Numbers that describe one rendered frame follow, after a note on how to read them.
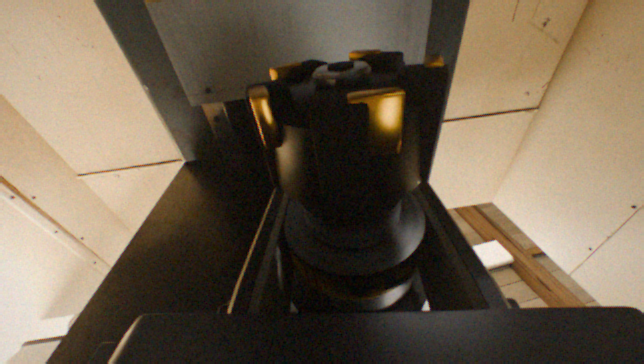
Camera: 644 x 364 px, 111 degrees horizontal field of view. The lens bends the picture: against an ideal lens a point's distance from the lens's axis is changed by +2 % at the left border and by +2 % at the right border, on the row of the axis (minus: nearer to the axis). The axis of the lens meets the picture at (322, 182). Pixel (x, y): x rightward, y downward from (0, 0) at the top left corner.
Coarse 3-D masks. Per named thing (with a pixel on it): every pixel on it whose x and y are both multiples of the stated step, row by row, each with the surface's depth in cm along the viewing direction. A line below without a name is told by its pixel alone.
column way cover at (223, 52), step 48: (144, 0) 35; (192, 0) 36; (240, 0) 36; (288, 0) 37; (336, 0) 38; (384, 0) 39; (192, 48) 40; (240, 48) 41; (288, 48) 41; (336, 48) 42; (384, 48) 43; (192, 96) 44; (240, 96) 45
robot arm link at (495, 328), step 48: (144, 336) 4; (192, 336) 4; (240, 336) 4; (288, 336) 4; (336, 336) 4; (384, 336) 4; (432, 336) 4; (480, 336) 4; (528, 336) 4; (576, 336) 4; (624, 336) 3
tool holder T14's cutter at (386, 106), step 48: (288, 96) 5; (336, 96) 4; (384, 96) 4; (432, 96) 4; (288, 144) 5; (336, 144) 4; (384, 144) 4; (432, 144) 5; (288, 192) 6; (336, 192) 5; (384, 192) 5
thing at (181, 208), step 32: (224, 160) 53; (256, 160) 52; (192, 192) 45; (224, 192) 43; (256, 192) 42; (160, 224) 38; (192, 224) 37; (224, 224) 37; (256, 224) 36; (128, 256) 33; (160, 256) 33; (192, 256) 32; (224, 256) 32; (128, 288) 29; (160, 288) 29; (192, 288) 28; (224, 288) 28; (96, 320) 26; (128, 320) 26; (64, 352) 24
